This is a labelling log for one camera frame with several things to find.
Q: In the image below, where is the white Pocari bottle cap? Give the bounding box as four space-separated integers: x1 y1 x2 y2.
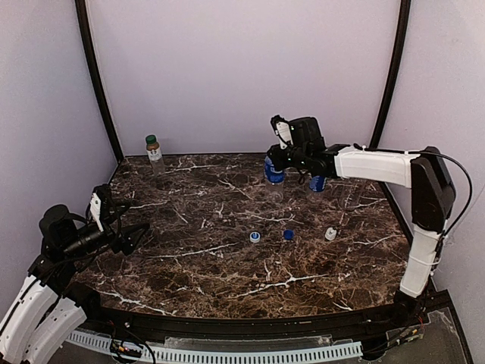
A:
249 231 261 243

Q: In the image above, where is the left black frame post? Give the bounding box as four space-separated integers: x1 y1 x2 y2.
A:
74 0 124 164

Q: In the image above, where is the white slotted cable duct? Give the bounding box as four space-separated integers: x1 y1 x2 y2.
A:
66 330 362 363

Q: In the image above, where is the Starbucks bottle green cap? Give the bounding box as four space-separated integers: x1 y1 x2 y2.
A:
145 133 167 176

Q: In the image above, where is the right black frame post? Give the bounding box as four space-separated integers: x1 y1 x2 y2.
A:
370 0 411 147

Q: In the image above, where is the clear bottle without label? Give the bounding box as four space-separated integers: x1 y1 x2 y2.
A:
338 180 366 212

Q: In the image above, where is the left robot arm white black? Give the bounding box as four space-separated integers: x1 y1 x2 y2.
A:
1 205 150 363

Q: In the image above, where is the black frame post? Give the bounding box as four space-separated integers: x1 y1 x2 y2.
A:
370 0 411 147
74 0 124 164

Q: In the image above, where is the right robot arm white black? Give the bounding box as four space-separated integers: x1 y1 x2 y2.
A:
267 115 456 299

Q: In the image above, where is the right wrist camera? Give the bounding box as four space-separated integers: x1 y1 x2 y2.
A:
270 115 293 149

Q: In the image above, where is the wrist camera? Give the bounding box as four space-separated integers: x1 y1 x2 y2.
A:
270 115 293 149
86 184 115 232

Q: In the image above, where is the black front rail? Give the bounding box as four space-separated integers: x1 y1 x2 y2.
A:
80 305 418 343

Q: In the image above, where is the small blue label water bottle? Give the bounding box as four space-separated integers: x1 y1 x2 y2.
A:
264 156 285 202

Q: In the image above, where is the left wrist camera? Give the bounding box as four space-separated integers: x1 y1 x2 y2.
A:
86 184 115 232

